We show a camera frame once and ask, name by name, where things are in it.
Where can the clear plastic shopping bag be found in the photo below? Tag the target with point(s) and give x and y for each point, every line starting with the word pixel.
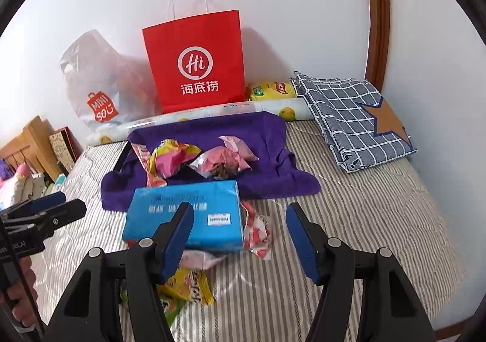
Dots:
pixel 95 72

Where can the blue tissue pack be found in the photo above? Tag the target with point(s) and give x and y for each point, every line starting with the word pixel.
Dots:
pixel 212 201

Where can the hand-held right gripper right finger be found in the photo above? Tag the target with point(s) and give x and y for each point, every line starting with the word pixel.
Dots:
pixel 302 239

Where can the white pink snack wrapper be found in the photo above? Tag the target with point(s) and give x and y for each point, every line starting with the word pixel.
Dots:
pixel 258 231

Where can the purple towel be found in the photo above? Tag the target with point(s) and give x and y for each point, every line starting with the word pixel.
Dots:
pixel 262 182

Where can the checkered folded cloth with star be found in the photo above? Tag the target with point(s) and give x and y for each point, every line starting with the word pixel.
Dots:
pixel 341 117

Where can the brown wooden door frame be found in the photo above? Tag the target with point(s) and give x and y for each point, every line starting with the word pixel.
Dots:
pixel 379 22

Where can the striped quilted mattress pad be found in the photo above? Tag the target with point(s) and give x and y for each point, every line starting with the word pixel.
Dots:
pixel 265 288

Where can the wooden headboard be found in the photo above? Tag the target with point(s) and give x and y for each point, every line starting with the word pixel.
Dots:
pixel 30 140

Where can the pink white plush toy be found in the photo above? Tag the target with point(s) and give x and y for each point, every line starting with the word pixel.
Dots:
pixel 19 178

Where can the yellow pink snack packet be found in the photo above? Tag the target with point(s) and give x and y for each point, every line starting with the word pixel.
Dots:
pixel 171 155

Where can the pink red strip snack packet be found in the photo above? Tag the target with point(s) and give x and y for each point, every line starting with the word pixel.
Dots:
pixel 146 163

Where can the green snack packet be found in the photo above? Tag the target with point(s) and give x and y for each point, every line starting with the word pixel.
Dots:
pixel 169 311

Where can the lemon print paper roll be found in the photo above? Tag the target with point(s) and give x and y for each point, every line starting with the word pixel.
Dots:
pixel 227 108

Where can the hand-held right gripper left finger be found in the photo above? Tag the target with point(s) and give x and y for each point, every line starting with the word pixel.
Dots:
pixel 178 239

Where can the red paper bag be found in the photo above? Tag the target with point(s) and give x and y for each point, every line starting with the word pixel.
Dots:
pixel 197 41

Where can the yellow drink packet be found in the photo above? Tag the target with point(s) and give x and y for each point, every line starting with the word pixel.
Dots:
pixel 269 91

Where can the purple fabric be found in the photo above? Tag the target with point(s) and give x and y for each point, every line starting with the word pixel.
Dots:
pixel 5 170

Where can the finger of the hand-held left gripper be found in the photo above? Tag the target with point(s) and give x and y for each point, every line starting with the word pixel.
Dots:
pixel 45 201
pixel 57 217

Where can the white pink flat wrapper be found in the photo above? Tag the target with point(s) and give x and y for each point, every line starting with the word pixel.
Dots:
pixel 197 258

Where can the patterned gift box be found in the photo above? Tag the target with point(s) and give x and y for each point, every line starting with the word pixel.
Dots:
pixel 60 150

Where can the person's left hand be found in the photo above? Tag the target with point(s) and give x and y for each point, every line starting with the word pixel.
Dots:
pixel 28 281

